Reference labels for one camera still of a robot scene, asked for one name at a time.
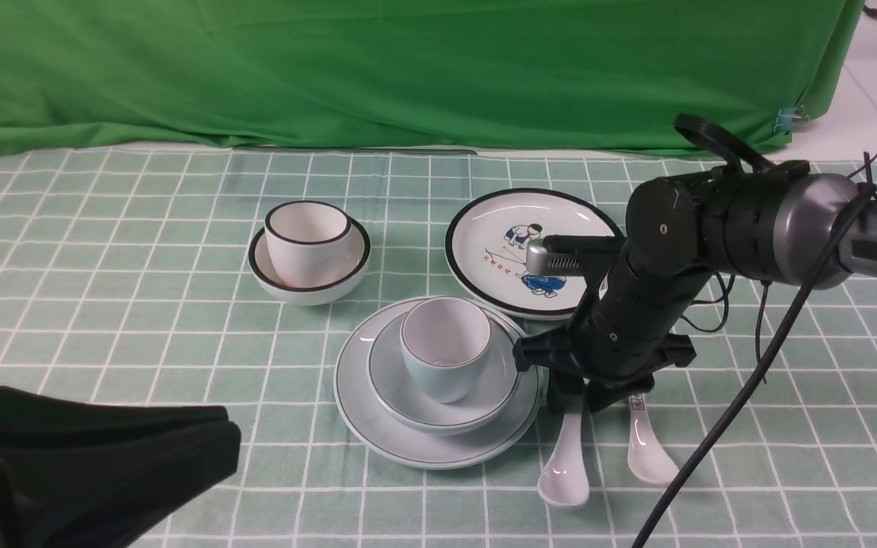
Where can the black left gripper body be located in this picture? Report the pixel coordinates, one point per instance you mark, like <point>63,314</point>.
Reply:
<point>78,474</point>

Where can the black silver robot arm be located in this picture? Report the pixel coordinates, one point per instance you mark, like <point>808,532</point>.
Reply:
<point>750,217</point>

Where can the patterned white ceramic spoon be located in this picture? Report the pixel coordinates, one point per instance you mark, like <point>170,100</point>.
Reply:
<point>647,459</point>

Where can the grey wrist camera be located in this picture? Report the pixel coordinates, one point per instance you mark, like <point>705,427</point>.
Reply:
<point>589,257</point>

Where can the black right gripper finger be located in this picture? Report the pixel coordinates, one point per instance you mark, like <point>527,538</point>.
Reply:
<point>562,389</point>
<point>601,396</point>

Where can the pale blue cup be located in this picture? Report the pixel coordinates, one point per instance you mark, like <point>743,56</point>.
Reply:
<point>446,343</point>

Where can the pale blue plate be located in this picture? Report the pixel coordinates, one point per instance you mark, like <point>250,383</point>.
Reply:
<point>369,422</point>

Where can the illustrated black-rimmed plate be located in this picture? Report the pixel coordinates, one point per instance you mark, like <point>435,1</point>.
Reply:
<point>486,245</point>

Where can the black-rimmed white cup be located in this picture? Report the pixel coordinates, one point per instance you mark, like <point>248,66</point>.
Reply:
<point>308,243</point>

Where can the pale blue bowl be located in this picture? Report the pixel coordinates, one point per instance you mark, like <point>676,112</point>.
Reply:
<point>402,398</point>

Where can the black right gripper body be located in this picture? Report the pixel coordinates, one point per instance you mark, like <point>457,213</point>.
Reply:
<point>606,367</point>

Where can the plain white ceramic spoon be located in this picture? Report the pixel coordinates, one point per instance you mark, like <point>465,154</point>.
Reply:
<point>563,482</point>

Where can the green checkered tablecloth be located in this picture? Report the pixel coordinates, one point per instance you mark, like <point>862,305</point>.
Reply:
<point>124,279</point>

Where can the green backdrop cloth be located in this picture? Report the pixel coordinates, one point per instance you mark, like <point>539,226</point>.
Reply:
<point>589,75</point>

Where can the blue binder clip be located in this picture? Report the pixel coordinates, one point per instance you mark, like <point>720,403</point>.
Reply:
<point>785,121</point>

